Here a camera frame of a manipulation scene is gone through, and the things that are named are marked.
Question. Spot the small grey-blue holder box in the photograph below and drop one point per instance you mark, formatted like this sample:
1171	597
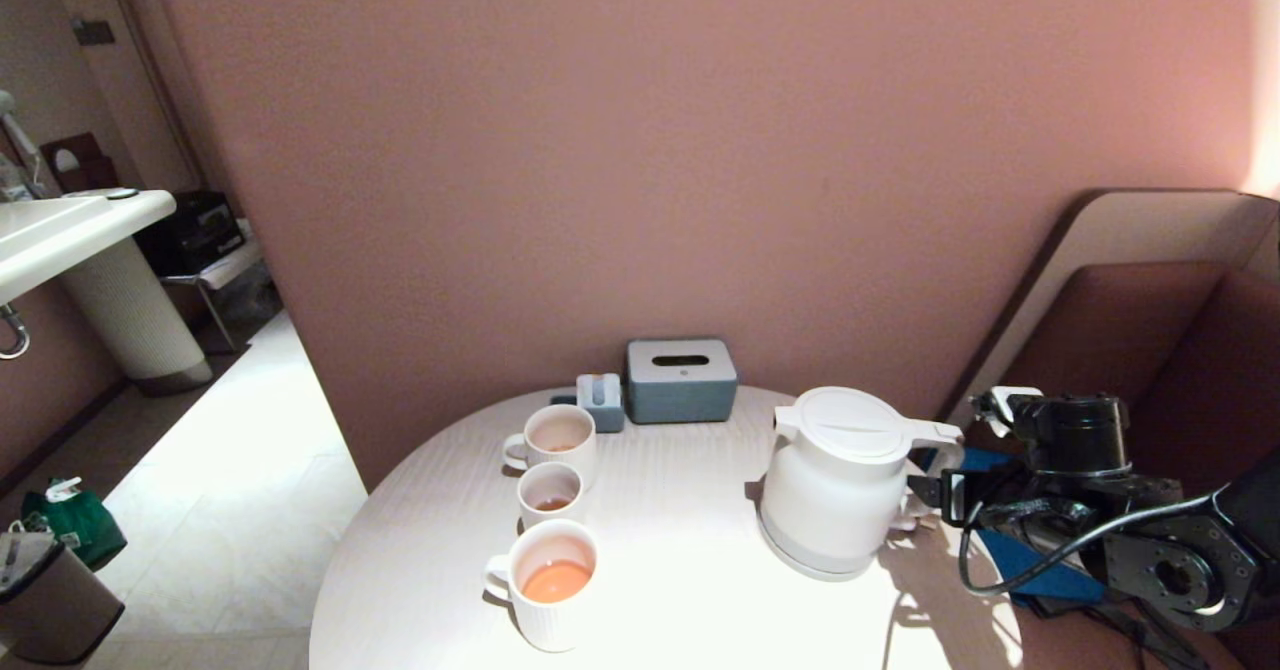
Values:
600	415

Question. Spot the round dish on counter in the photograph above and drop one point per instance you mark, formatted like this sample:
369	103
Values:
122	194

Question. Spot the round white kettle base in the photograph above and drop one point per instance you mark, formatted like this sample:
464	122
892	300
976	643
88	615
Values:
820	569

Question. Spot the white ribbed pedestal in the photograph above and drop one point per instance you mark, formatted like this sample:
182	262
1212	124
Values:
130	320

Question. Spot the brown trash bin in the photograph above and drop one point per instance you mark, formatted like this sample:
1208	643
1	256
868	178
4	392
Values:
55	610

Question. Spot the white electric kettle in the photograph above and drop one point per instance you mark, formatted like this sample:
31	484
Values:
830	480

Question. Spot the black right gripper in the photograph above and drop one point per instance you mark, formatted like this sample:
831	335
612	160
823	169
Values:
1075	440

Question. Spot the chrome drain pipe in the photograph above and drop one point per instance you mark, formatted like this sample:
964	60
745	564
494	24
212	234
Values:
12	322

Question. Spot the beige leaning board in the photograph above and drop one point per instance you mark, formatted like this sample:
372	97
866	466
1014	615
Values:
1130	230

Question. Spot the brown wall tissue holder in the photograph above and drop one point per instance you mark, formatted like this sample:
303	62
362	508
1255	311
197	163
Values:
90	170

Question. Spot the black box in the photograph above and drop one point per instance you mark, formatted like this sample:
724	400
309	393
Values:
195	235

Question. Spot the beige door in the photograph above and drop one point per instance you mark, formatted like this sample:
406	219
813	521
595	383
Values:
130	100

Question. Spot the blue cushion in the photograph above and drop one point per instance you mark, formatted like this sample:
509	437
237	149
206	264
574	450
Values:
1060	582

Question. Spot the large white ribbed mug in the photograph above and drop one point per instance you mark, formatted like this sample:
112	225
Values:
550	620

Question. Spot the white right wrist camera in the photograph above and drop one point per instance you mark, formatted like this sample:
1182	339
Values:
990	405

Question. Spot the white sink counter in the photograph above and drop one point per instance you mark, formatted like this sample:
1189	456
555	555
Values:
60	240

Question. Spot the grey-blue tissue box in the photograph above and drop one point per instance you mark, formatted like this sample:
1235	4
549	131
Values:
680	395

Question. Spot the small white mug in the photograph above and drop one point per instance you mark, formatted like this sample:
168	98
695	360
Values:
530	515

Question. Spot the medium white ribbed mug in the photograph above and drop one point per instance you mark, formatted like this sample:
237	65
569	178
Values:
585	460

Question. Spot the green bag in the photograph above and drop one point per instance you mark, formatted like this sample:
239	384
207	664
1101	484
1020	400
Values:
85	530

